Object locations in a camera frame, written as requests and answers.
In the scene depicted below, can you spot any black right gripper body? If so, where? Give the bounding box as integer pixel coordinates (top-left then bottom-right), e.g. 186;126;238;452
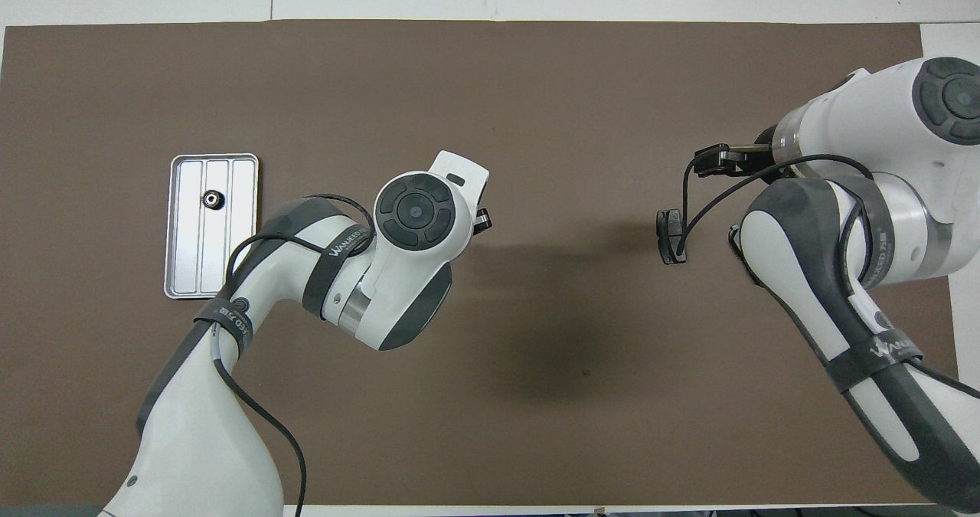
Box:
724;143;776;177

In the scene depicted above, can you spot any silver metal tray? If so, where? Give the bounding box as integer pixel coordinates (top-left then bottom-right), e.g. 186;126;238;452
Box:
163;153;260;300

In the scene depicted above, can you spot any brown table mat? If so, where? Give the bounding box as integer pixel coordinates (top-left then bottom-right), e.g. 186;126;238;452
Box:
0;19;962;506

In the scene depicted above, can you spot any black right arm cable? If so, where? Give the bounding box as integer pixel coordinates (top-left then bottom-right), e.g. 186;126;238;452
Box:
678;153;875;288

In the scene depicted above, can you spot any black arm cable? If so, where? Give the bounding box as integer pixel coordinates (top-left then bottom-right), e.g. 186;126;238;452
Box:
678;153;875;288
214;193;376;517

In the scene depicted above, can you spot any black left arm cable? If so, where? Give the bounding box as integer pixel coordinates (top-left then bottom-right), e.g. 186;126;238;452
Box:
214;193;376;517

